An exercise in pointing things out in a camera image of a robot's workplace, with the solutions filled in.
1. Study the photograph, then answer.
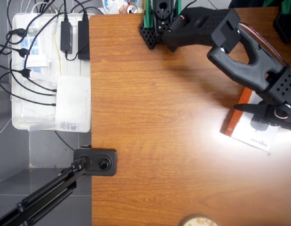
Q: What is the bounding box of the orange white mouse box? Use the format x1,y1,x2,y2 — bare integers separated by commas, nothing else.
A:
220,86,279,156

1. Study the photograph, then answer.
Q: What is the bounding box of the colourful plastic packaging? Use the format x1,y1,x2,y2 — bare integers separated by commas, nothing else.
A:
102,0,128,14

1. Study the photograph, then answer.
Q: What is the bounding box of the white router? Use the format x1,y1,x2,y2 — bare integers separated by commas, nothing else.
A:
29,72,92,132

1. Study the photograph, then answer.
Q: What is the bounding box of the round wooden coaster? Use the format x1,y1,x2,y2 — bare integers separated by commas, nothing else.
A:
181,214,219,226

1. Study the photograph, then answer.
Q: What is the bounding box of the thin yellow cable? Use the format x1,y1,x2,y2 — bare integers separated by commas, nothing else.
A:
53,20,63,76

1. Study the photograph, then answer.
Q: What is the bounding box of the white power strip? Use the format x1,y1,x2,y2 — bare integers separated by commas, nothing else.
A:
17,16,47,78

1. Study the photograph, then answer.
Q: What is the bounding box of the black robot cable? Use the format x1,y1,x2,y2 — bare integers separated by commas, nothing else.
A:
181,0,198,9

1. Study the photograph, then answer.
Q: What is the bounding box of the black router cable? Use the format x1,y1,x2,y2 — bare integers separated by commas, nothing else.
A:
24,74,58,93
0,72,58,107
10,58,58,97

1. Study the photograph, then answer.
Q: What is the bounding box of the slim black power adapter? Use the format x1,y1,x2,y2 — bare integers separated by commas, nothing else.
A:
60,21,74,54

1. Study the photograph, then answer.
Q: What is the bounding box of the black clamp base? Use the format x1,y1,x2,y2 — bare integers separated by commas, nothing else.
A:
73,147,118,177

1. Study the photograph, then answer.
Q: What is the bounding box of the white plug adapter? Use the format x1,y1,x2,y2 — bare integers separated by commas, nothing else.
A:
26,54,48,69

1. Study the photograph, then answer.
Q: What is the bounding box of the wide black power adapter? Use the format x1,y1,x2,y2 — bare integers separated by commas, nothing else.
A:
78,20,90,60

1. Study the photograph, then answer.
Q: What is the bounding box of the red white servo cable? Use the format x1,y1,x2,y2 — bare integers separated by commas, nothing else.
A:
238,22,291,70

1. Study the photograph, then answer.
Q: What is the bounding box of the white storage tray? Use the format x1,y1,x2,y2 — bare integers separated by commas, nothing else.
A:
11,13,92,132

